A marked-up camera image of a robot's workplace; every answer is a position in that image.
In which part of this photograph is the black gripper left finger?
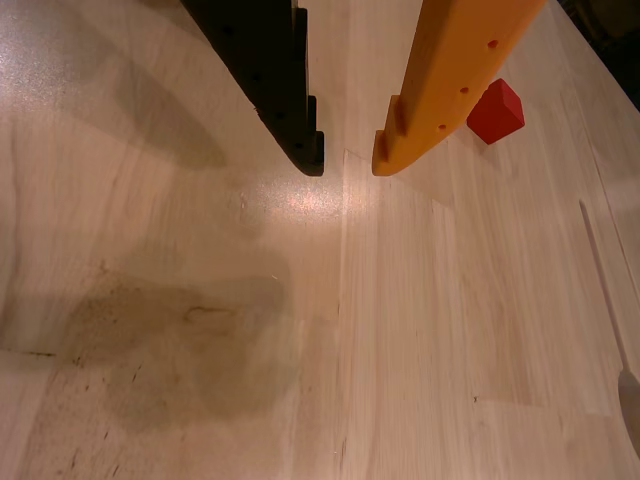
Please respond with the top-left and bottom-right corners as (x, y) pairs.
(179, 0), (326, 177)

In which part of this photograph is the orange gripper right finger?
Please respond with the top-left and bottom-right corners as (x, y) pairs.
(371, 0), (549, 177)

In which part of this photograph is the red cube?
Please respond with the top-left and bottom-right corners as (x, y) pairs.
(466, 78), (526, 146)

